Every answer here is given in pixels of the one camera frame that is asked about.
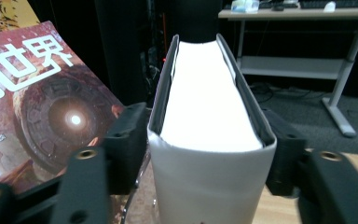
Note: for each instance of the white metal stand frame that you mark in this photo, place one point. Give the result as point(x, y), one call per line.
point(292, 67)

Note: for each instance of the purple magazine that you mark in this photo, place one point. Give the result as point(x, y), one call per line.
point(43, 102)

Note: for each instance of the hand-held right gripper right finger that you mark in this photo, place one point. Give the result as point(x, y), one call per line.
point(289, 161)

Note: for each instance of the black keyboard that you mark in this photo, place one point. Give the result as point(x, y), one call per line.
point(348, 3)

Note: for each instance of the clear plastic packet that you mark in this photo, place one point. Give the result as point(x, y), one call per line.
point(245, 6)

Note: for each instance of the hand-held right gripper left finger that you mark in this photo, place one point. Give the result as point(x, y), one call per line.
point(124, 155)

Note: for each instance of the thick white book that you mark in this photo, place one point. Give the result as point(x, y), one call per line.
point(208, 124)

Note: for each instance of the white computer mouse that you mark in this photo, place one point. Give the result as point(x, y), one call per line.
point(329, 6)

